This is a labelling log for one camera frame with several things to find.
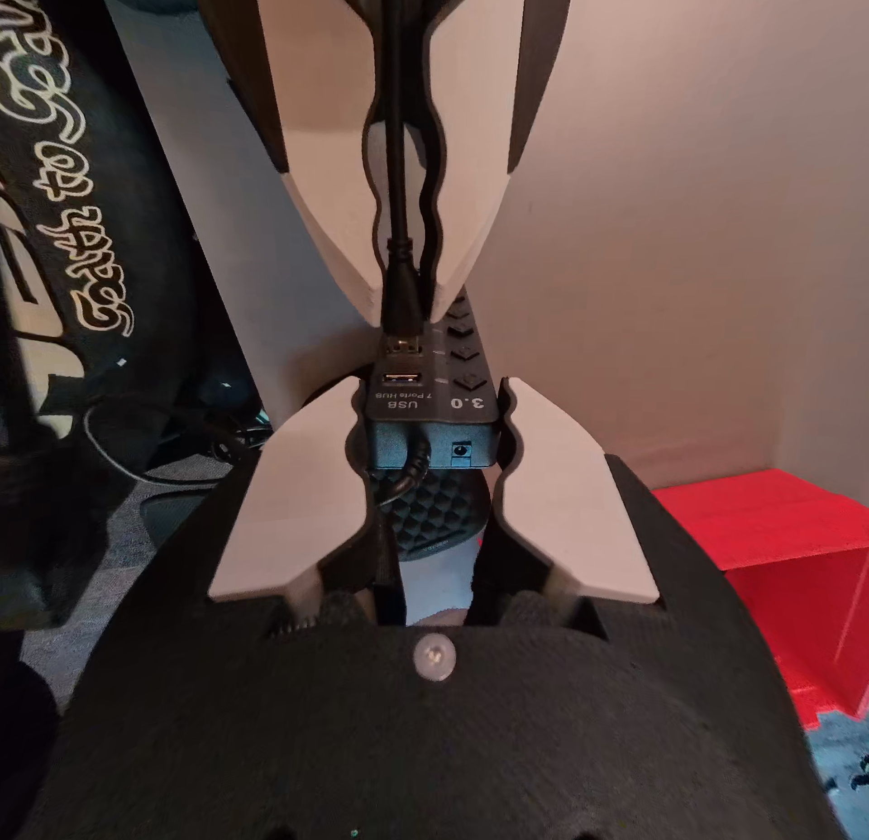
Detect black USB hub with switches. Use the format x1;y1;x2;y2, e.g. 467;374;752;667
364;290;506;471

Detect tangled black floor cables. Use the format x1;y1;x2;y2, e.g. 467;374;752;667
81;378;269;495

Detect black USB cable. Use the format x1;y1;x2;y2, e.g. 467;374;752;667
377;0;425;342

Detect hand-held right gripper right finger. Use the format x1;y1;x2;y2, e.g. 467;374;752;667
490;376;661;605

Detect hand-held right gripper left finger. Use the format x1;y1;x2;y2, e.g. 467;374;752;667
207;375;373;602

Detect person's black printed shirt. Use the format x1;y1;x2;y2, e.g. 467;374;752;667
0;0;205;630

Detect black hub attached cable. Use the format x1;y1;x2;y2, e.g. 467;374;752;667
370;439;433;508

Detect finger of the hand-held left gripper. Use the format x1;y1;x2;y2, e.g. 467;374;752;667
251;0;393;329
420;0;530;325

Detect red plastic bin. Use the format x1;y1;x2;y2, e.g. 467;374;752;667
652;468;869;732

